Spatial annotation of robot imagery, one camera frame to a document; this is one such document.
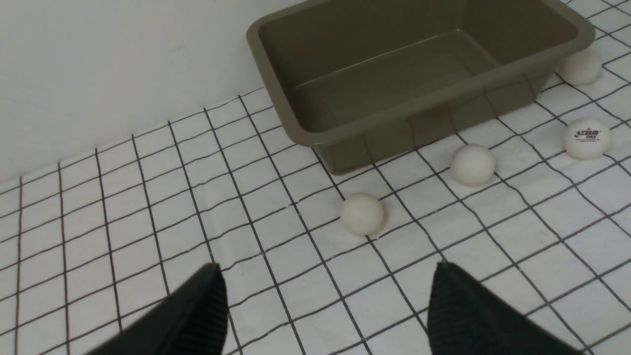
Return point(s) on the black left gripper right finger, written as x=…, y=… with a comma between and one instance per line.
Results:
x=466, y=318

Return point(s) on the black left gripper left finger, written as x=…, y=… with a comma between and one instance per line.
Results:
x=193, y=320

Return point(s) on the white ping-pong ball with logo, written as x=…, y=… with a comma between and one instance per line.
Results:
x=587, y=139

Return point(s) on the white grid-pattern tablecloth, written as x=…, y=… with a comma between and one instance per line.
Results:
x=137, y=144

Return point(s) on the olive green plastic bin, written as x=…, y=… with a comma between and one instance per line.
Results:
x=364, y=80

